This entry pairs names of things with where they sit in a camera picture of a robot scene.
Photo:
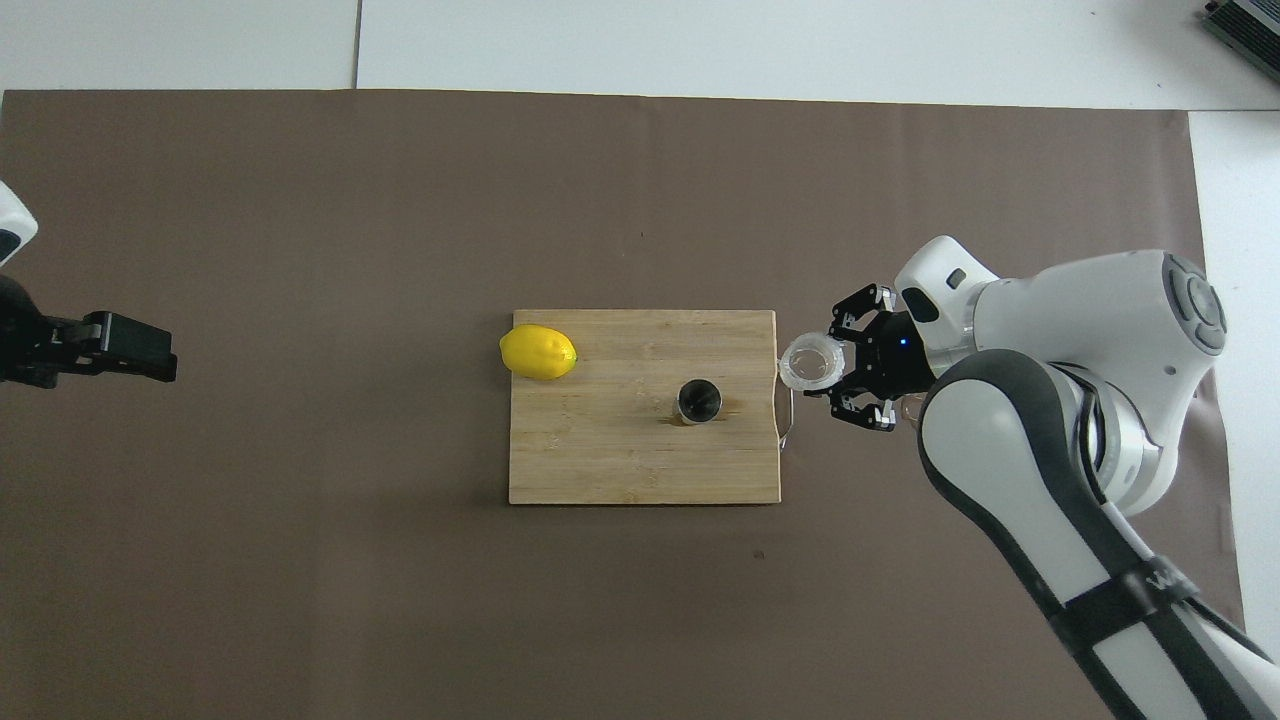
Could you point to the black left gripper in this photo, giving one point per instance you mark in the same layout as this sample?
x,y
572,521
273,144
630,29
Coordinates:
x,y
22,345

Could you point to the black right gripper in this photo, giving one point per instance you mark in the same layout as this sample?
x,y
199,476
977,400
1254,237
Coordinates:
x,y
900,355

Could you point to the clear textured glass cup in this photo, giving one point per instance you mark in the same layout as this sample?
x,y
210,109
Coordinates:
x,y
800,370

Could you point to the steel double jigger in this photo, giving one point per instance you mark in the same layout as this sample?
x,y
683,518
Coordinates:
x,y
699,400

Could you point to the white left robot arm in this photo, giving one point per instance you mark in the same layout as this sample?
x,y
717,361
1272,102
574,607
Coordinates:
x,y
10,215

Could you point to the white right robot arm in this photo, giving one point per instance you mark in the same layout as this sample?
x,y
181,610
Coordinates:
x,y
1100,330

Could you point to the wooden cutting board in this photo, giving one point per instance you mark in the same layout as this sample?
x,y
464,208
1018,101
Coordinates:
x,y
600,450

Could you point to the yellow lemon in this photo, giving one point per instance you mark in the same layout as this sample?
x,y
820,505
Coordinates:
x,y
538,351

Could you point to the brown paper table mat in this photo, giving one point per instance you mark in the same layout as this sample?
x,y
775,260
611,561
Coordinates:
x,y
400,560

